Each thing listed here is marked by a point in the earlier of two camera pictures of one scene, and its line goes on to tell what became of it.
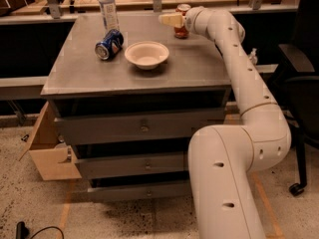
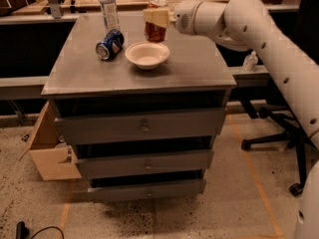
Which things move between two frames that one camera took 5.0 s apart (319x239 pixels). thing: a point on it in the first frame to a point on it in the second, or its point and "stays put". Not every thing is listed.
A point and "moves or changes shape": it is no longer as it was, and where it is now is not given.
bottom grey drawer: [109, 194] stays put
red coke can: [180, 31] moves or changes shape
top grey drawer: [165, 125] stays put
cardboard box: [55, 162] stays put
